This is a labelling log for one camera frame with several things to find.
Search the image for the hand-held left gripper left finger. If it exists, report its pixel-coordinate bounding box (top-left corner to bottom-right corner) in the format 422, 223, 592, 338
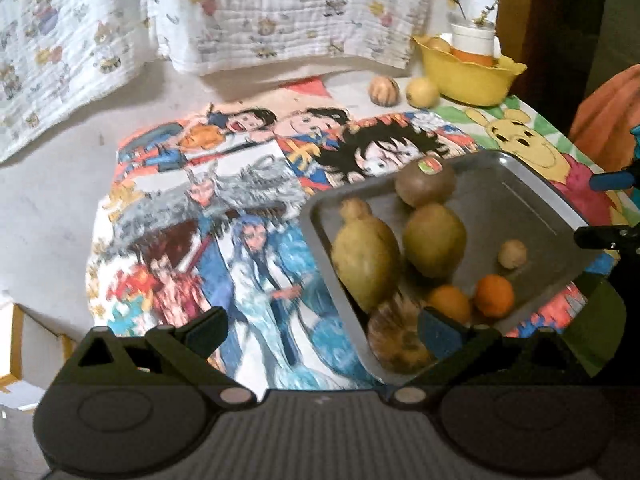
67, 306, 255, 408

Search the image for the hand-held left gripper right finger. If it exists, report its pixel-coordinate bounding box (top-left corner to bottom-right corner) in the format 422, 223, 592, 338
389, 307, 576, 407

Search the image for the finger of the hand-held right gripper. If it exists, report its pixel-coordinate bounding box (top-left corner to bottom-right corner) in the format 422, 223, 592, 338
574, 225, 640, 251
589, 167, 640, 192

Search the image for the small orange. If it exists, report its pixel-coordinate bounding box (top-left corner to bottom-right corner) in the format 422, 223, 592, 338
427, 284, 473, 325
474, 274, 516, 318

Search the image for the brown ribbed fruit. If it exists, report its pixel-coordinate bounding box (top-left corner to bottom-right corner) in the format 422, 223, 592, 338
367, 295, 436, 375

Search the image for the metal tray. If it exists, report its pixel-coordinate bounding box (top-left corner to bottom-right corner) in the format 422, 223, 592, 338
300, 150, 603, 386

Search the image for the small brown round fruit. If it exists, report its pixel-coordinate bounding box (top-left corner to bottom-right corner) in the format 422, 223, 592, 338
340, 197, 373, 223
497, 239, 528, 270

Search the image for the large round green pear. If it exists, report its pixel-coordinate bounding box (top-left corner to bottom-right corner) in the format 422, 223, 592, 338
402, 202, 468, 280

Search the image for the large elongated green pear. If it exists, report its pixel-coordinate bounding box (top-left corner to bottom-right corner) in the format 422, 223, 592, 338
331, 215, 403, 313

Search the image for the kiwi with sticker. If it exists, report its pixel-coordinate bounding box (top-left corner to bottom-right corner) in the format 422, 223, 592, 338
395, 156, 457, 208

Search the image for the orange cloth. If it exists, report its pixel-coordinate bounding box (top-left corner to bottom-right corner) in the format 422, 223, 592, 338
567, 62, 640, 176

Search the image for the anime printed cloth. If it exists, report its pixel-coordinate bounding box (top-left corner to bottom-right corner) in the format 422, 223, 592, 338
85, 75, 616, 391

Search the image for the yellow bear printed cloth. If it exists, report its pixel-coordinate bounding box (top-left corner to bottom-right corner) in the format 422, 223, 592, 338
432, 95, 631, 226

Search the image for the yellow bowl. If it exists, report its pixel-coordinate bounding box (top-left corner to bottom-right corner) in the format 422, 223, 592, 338
412, 35, 528, 107

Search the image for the white box with yellow edges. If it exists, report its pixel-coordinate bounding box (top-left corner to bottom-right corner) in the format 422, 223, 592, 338
0, 302, 76, 411

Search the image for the white cup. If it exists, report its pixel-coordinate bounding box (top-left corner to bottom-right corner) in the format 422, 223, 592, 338
449, 22, 497, 56

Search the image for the yellow round fruit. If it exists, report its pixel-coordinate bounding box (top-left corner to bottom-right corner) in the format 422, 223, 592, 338
405, 76, 441, 109

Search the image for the dry plant twig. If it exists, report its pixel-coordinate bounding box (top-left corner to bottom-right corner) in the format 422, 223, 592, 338
442, 0, 501, 28

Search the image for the white cartoon printed blanket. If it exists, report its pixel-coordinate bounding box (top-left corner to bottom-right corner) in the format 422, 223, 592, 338
0, 0, 436, 163

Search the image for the brown wooden post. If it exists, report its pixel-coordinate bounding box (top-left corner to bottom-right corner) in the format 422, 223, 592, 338
495, 0, 640, 136

